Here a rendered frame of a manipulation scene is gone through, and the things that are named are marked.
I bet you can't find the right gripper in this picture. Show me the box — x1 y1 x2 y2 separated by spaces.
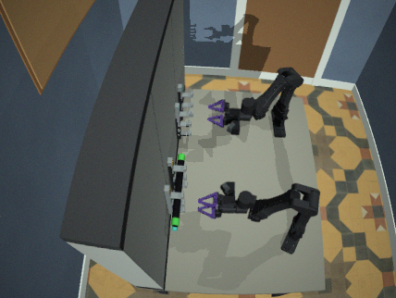
208 99 241 128

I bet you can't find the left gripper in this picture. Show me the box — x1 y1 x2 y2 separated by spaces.
198 192 236 218

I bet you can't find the black bar with green end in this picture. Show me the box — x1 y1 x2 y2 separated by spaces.
171 154 185 227

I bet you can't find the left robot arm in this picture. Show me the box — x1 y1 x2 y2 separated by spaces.
220 181 320 255

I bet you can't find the light grey panel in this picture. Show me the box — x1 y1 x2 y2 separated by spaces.
59 0 184 291

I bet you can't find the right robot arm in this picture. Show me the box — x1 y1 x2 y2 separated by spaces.
227 67 304 138

